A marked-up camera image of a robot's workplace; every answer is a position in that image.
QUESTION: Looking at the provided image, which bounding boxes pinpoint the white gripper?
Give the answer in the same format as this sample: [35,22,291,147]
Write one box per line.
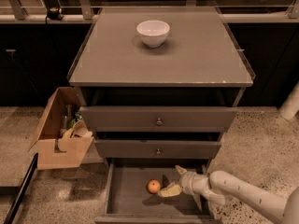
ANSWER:
[157,165,209,198]

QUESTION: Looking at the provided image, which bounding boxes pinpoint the orange fruit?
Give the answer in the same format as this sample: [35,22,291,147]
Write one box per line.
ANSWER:
[147,179,161,194]

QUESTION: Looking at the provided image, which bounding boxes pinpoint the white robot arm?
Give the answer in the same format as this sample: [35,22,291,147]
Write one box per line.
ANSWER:
[158,88,299,224]

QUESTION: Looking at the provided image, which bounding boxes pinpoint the grey open bottom drawer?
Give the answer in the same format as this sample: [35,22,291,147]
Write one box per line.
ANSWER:
[95,159,222,224]

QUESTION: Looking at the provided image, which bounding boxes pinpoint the grey middle drawer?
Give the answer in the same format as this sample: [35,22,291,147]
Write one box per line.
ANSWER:
[94,140,221,159]

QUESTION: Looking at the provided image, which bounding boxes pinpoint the grey top drawer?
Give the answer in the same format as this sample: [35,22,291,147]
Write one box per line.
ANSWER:
[79,106,236,133]

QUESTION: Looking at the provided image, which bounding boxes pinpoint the grey drawer cabinet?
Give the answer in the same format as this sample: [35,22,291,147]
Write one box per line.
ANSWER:
[67,6,256,108]

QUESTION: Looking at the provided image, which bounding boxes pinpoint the bottles and items in box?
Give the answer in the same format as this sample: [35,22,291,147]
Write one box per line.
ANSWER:
[60,105,82,136]

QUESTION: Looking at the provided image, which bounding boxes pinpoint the open cardboard box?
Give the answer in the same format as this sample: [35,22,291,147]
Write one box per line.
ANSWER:
[29,87,93,170]

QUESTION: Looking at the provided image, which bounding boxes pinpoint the black bar on floor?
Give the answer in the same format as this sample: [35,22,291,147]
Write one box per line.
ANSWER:
[4,153,38,224]

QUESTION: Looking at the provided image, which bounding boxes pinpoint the white ceramic bowl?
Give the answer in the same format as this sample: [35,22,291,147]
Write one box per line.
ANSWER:
[136,21,170,48]

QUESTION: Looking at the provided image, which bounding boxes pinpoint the small black object on ledge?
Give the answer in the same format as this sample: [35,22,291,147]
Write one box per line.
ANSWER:
[47,7,63,21]

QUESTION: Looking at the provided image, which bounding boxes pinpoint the metal railing ledge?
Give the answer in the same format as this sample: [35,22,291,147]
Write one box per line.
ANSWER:
[0,0,299,25]

